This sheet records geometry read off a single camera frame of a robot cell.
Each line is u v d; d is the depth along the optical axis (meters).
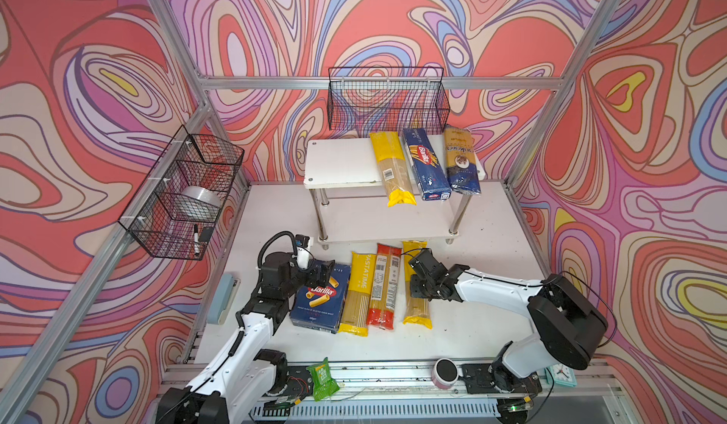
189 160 0.74
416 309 0.82
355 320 0.82
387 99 0.96
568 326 0.44
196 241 0.72
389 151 0.77
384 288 0.87
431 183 0.69
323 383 0.72
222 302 0.82
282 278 0.65
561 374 0.73
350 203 1.05
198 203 0.70
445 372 0.71
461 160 0.75
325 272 0.75
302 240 0.70
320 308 0.79
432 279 0.69
